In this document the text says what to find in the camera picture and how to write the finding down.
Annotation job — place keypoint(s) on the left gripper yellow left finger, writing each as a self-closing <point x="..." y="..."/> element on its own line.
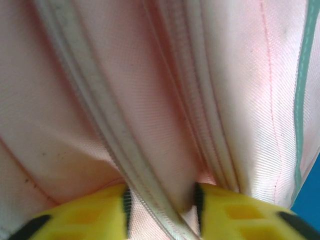
<point x="82" y="220"/>

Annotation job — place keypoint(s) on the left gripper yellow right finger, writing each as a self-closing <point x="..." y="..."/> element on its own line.
<point x="250" y="220"/>

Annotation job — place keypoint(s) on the pink backpack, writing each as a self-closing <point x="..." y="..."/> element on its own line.
<point x="150" y="100"/>

